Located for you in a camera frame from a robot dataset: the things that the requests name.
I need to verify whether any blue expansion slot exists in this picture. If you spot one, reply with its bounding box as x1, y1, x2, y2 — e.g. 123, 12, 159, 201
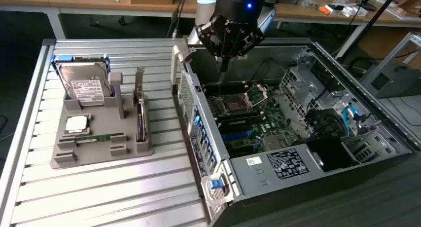
221, 132, 253, 141

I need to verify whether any CPU socket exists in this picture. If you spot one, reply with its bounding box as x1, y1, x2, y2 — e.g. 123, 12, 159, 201
222, 98, 253, 113

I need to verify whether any black monitor with stand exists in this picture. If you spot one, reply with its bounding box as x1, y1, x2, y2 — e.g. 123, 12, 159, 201
353, 0, 400, 12

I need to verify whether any hard disk with blue bracket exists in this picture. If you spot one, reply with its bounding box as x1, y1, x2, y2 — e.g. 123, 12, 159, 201
50, 53, 114, 107

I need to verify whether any wooden desk with grey legs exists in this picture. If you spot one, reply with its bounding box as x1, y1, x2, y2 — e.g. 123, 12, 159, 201
0, 0, 198, 40

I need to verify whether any graphics card with metal bracket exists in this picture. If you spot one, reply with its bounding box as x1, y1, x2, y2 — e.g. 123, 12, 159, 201
133, 67, 147, 143

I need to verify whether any aluminium profile frame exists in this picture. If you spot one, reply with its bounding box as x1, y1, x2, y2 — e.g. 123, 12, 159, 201
359, 31, 421, 79

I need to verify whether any green motherboard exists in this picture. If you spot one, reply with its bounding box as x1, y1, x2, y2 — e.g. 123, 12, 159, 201
203, 85, 305, 158

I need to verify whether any grey power supply unit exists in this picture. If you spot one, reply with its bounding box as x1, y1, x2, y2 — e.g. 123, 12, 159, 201
229, 143, 326, 197

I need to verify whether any small white box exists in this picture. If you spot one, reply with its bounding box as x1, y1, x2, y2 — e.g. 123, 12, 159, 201
339, 5, 369, 17

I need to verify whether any wooden desk with clutter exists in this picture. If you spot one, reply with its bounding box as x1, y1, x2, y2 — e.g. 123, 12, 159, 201
271, 0, 421, 62

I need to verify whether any black stand pole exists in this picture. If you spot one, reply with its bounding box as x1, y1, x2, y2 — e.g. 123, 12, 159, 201
333, 0, 402, 64

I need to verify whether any black cable with metal plug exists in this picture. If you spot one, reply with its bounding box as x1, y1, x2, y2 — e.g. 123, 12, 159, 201
169, 0, 189, 39

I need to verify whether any silver disk bay cage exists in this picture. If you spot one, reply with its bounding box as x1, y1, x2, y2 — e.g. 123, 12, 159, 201
339, 132, 395, 163
278, 53, 342, 107

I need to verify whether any grey computer tower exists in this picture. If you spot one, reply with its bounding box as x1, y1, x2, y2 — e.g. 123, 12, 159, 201
359, 63, 421, 99

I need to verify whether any silver CPU chip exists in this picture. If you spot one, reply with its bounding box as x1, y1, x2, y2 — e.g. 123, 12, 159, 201
63, 116, 89, 133

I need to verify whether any brown cardboard piece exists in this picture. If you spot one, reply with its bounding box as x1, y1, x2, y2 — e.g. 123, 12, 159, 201
396, 0, 421, 18

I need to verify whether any blue SATA wire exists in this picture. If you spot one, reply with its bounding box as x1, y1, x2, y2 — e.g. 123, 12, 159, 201
341, 102, 365, 136

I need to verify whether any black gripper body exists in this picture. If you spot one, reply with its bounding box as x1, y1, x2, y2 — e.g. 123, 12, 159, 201
211, 0, 266, 40

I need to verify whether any grey plastic parts rack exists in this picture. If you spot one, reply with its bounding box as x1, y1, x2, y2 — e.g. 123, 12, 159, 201
49, 72, 155, 170

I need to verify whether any green RAM stick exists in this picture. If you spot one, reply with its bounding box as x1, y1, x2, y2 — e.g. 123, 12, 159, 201
58, 134, 123, 143

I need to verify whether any open grey PC case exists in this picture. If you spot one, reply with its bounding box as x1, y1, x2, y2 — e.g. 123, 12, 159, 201
169, 38, 421, 227

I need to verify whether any metal socket cover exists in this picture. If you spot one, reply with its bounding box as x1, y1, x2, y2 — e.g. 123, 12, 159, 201
242, 83, 269, 107

